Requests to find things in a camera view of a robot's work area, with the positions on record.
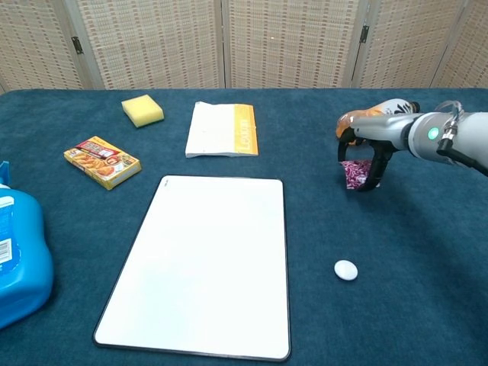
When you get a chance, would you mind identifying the pink patterned packet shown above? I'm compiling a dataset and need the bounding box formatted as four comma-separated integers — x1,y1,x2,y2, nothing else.
340,159,373,191

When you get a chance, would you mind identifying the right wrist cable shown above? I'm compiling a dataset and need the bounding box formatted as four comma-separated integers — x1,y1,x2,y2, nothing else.
434,99,488,171

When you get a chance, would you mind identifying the white rectangular board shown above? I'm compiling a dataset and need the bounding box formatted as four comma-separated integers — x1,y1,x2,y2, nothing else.
93,175,292,362

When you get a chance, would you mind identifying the woven folding screen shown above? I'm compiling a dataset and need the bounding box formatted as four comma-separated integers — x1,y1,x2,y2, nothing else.
0,0,488,92

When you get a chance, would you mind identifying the blue detergent pump bottle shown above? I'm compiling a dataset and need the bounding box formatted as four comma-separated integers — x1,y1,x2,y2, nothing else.
0,159,54,331

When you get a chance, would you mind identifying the white and orange book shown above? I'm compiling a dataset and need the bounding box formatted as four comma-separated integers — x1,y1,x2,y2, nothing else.
185,101,259,159

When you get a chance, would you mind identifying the blue table cloth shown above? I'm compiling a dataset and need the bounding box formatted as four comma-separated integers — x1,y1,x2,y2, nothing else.
0,88,488,366

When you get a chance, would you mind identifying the yellow sponge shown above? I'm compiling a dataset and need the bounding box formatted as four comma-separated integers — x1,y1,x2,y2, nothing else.
120,94,165,129

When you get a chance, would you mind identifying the small white ball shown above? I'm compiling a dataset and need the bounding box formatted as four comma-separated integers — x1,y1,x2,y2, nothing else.
333,259,359,282

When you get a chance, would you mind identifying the orange drink bottle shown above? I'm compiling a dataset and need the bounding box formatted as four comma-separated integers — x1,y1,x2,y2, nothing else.
335,98,420,148

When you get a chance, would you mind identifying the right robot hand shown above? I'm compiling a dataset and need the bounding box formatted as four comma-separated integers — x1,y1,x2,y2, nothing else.
337,110,416,193

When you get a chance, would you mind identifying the yellow curry box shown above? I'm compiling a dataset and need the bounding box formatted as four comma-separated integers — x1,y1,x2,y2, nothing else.
63,136,143,191

